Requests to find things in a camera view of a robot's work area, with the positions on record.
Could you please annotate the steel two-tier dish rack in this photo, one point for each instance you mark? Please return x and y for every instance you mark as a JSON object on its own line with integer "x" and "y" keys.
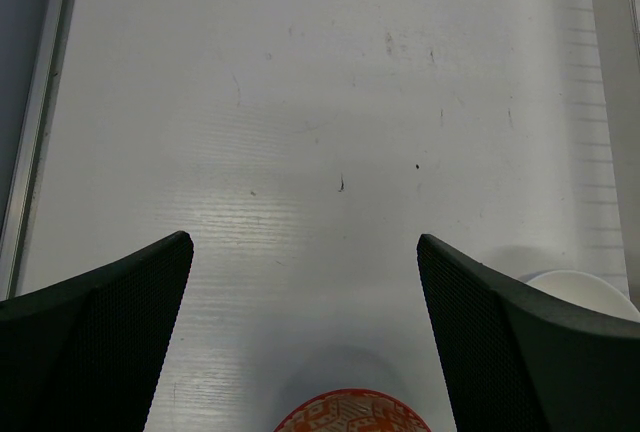
{"x": 616, "y": 27}

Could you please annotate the red patterned bowl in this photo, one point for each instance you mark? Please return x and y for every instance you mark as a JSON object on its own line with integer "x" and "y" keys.
{"x": 353, "y": 409}

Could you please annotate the white bowl far left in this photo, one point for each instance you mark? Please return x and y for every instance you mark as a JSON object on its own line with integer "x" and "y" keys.
{"x": 587, "y": 291}

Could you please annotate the aluminium table edge rail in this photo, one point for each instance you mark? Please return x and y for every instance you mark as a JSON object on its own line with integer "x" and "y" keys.
{"x": 44, "y": 78}

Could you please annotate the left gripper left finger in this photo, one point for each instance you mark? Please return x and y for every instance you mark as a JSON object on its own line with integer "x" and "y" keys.
{"x": 86, "y": 354}

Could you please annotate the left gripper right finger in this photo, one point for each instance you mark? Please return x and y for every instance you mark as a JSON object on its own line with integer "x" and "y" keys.
{"x": 518, "y": 359}

